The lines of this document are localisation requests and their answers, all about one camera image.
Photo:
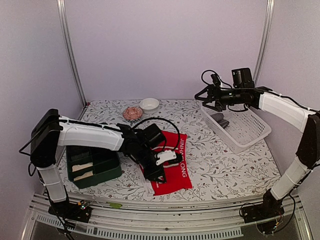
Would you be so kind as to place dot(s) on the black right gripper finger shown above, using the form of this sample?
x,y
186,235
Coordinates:
x,y
211,105
203,94

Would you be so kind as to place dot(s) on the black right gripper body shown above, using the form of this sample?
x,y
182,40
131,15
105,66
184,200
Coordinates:
x,y
230,98

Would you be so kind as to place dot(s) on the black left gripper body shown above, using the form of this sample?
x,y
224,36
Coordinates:
x,y
143,155

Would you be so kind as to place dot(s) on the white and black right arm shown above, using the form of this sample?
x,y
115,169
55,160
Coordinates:
x,y
303,118

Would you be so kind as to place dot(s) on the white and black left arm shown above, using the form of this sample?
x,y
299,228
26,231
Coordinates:
x,y
85,141

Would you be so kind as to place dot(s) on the grey striped rolled underwear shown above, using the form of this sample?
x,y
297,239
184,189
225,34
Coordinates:
x,y
79,157

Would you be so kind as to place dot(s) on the cream rolled underwear front slot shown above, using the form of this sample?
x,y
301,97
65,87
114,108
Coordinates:
x,y
84,176

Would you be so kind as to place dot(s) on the cream rolled underwear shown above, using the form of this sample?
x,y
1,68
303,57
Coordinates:
x,y
79,167

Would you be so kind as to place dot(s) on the grey striped garment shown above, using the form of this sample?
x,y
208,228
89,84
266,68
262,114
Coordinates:
x,y
219,118

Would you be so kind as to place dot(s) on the white plastic laundry basket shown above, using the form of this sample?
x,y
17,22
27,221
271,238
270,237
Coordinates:
x,y
243,131

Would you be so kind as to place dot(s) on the pink patterned small bowl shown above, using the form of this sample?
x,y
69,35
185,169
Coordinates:
x,y
132,114

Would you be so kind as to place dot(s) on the white ceramic bowl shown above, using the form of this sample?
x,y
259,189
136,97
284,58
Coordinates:
x,y
149,105

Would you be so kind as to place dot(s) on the dark green divided organizer tray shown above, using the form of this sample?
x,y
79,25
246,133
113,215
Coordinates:
x,y
106,165

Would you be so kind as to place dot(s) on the green tape scrap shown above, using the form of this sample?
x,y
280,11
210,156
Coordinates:
x,y
114,205

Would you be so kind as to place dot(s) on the floral patterned table mat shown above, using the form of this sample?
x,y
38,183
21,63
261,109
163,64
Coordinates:
x,y
215,172

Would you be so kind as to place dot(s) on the aluminium front rail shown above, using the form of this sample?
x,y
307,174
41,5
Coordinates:
x,y
187,220

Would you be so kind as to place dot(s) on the right aluminium frame post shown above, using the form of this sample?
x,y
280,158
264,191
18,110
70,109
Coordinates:
x,y
267,24

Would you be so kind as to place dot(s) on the aluminium frame post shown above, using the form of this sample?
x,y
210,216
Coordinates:
x,y
267,24
62,13

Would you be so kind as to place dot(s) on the left aluminium frame post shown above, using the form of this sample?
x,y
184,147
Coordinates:
x,y
62,13

